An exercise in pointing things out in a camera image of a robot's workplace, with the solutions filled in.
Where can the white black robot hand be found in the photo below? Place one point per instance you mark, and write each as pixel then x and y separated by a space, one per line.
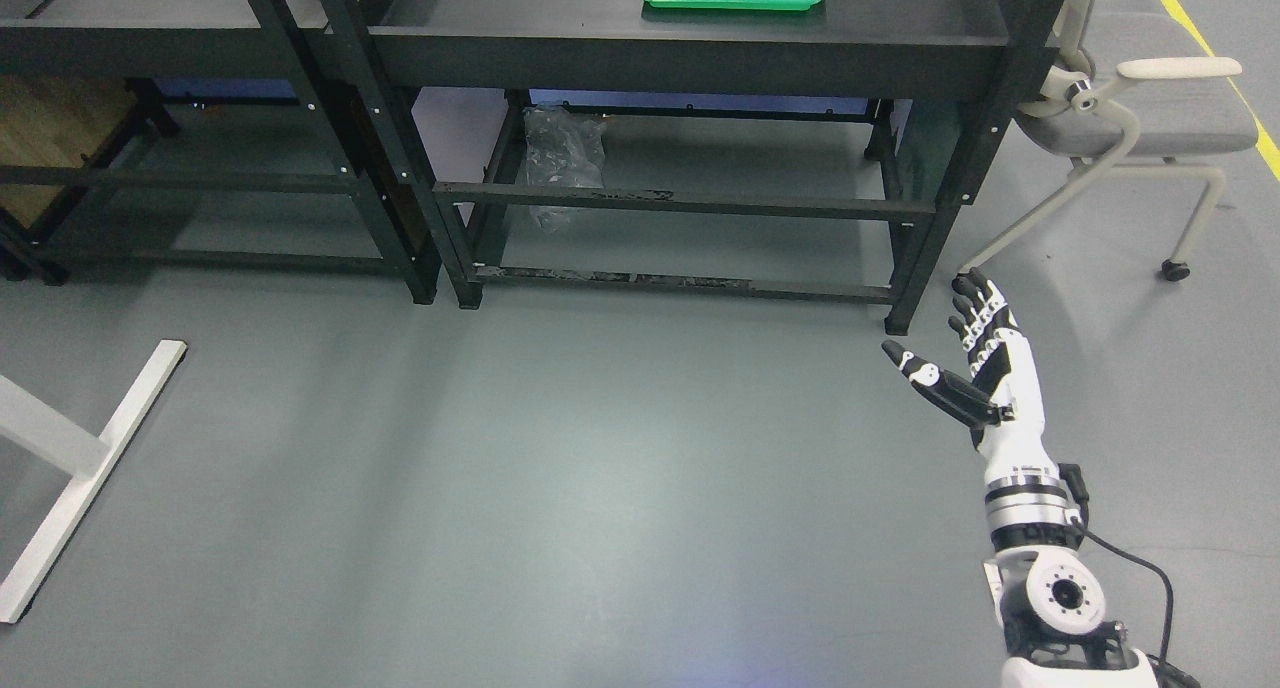
pixel 1001 400

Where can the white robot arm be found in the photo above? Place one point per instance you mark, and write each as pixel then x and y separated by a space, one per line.
pixel 1050 606

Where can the black metal shelf right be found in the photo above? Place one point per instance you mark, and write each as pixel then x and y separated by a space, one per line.
pixel 935 80

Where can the black metal shelf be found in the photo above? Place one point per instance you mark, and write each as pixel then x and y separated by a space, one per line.
pixel 935 80
pixel 214 134

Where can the black metal shelf left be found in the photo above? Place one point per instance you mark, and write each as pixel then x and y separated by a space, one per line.
pixel 214 134

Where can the grey office chair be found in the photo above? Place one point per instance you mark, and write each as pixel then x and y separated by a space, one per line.
pixel 1131 94

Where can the clear plastic bag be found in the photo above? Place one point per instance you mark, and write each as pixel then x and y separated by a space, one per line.
pixel 563 149

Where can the white table leg base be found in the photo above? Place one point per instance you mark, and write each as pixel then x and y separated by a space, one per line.
pixel 87 458

